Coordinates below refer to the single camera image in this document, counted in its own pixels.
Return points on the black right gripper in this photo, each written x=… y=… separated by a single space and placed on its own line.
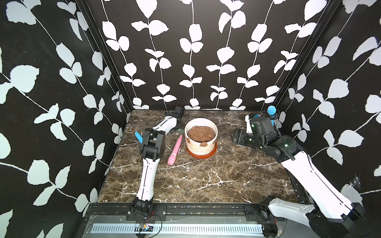
x=242 y=134

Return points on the white ceramic pot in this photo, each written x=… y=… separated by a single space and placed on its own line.
x=205 y=149

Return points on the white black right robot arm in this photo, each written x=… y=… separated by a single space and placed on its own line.
x=331 y=215

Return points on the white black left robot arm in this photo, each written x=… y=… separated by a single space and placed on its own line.
x=152 y=149

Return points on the brown mud clay filling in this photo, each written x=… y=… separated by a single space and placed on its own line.
x=201 y=134

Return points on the blue toy microphone on table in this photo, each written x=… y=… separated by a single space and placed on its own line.
x=139 y=137

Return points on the pink toy microphone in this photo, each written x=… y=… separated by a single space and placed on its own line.
x=173 y=155

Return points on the small circuit board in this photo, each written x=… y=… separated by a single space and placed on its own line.
x=145 y=228

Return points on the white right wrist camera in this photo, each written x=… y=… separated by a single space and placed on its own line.
x=247 y=120

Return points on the black front rail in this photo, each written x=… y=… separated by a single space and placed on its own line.
x=250 y=211

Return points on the white slotted cable duct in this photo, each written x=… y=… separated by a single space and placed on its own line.
x=183 y=229

